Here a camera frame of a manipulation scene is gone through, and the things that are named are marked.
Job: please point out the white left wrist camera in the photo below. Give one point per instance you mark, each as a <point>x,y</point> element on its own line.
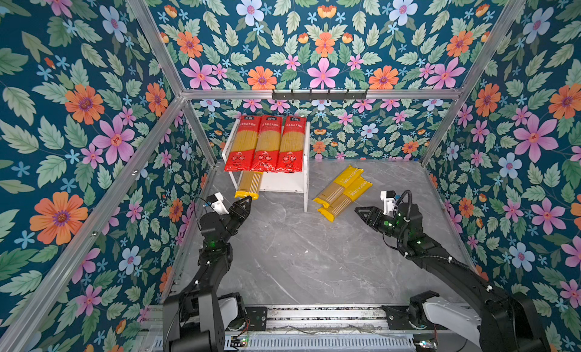
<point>216,203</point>

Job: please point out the red spaghetti bag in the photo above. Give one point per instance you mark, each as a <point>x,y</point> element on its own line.
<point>241,154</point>
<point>268,144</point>
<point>291,151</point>

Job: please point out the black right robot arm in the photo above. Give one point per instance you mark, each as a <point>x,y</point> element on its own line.
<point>494,320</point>

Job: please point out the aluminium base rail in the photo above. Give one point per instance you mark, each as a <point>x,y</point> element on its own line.
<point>328,328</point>

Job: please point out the white two-tier shelf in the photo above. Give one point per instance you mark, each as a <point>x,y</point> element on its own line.
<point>298,182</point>

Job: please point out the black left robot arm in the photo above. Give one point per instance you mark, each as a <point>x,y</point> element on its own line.
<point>192,319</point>

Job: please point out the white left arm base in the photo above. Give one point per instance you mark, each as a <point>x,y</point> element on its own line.
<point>233,311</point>

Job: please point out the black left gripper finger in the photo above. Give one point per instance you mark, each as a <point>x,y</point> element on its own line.
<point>246,214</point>
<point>240,205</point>

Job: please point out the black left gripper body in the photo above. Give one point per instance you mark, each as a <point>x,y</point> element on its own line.
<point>231,222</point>

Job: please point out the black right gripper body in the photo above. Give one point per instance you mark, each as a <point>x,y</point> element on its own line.
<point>386,225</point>

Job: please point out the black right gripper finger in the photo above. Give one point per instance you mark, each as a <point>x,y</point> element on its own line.
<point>369,211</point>
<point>370,221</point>

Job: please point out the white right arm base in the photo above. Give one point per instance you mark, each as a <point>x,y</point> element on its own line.
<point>430,307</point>

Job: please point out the yellow pasta pack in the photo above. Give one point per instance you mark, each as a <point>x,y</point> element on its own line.
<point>336,187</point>
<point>249,185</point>
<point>345,199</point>

